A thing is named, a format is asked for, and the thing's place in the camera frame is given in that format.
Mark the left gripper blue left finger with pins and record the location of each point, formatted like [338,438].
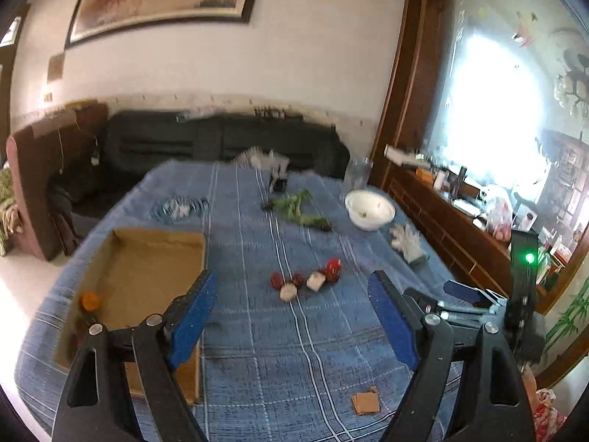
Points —
[96,403]

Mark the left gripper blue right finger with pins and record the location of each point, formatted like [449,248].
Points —
[491,403]

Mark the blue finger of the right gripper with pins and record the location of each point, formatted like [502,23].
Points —
[472,295]

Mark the large orange mandarin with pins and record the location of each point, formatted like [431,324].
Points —
[90,301]

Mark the dark red jujube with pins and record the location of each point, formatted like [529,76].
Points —
[332,274]

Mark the red cherry tomato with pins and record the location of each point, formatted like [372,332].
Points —
[333,266]

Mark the white square cake piece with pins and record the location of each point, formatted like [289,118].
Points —
[315,281]

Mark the small red jujube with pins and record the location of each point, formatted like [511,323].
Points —
[298,280]

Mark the round beige cake piece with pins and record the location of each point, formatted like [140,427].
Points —
[288,292]

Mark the round red jujube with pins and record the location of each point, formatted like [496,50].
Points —
[277,281]

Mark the dark plum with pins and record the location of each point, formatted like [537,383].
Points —
[89,317]

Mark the white work glove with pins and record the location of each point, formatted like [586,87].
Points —
[408,244]

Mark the cardboard box tray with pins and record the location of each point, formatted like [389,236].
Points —
[136,272]

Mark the white bowl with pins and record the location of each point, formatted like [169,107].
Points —
[369,211]

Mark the small cardboard scrap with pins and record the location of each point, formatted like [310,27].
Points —
[366,403]

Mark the wooden sideboard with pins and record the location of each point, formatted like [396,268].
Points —
[484,129]

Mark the clear glass cup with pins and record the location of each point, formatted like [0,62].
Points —
[356,176]

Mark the blue plaid tablecloth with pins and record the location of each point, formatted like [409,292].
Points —
[272,370]

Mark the green patterned cloth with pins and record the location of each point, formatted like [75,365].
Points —
[10,220]

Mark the green leafy vegetable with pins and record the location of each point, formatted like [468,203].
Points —
[291,209]

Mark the black device on table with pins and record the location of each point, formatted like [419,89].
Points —
[278,180]

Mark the brown armchair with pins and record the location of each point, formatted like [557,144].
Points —
[36,154]

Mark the black sofa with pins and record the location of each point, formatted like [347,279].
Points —
[135,142]

